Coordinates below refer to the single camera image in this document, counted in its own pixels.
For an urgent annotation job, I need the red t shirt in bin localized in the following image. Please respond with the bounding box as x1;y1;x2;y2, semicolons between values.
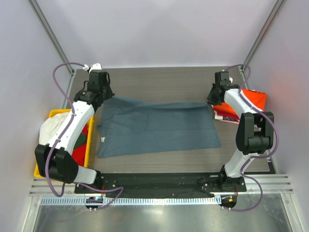
72;124;91;167

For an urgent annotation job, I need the aluminium frame post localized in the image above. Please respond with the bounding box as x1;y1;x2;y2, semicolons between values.
240;0;288;72
28;0;69;63

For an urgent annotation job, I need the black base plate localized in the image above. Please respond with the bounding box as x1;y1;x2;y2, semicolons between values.
74;172;247;200

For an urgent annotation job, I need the white t shirt in bin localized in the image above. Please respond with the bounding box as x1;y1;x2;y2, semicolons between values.
39;112;70;146

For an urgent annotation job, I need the blue-grey t shirt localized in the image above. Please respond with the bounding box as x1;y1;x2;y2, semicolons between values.
97;97;221;158

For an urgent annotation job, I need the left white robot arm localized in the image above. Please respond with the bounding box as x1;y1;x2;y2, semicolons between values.
35;70;114;193

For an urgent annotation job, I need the orange folded t shirt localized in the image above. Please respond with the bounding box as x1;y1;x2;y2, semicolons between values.
212;89;267;121

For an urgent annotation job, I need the yellow plastic bin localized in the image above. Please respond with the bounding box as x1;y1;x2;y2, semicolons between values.
39;109;94;167

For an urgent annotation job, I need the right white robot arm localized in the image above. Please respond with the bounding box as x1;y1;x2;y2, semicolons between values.
207;71;274;191

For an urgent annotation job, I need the white slotted cable duct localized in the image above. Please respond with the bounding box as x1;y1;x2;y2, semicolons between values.
41;195;221;206

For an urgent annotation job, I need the right aluminium frame post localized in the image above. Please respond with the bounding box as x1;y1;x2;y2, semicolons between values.
240;0;288;72

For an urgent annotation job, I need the dark green t shirt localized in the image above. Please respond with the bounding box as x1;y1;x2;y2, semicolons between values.
73;133;87;150

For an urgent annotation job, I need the left aluminium frame post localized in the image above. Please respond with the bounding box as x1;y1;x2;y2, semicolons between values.
28;0;69;63

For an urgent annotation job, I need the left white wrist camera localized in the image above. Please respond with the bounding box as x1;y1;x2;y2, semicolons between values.
83;63;102;73

